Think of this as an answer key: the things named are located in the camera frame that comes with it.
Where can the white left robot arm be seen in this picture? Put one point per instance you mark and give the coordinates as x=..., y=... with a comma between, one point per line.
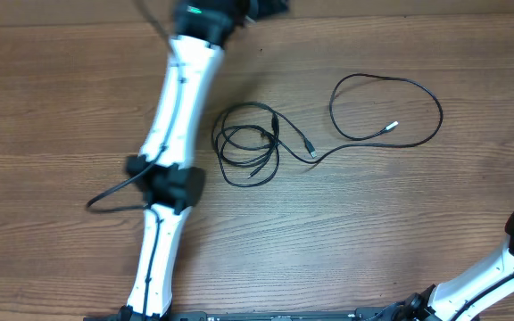
x=164, y=168

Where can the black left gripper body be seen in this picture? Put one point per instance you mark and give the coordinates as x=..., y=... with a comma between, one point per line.
x=256, y=8

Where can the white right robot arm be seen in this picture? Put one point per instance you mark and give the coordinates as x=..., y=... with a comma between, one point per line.
x=467, y=295

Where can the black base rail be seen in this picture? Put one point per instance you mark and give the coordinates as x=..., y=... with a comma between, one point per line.
x=360, y=314

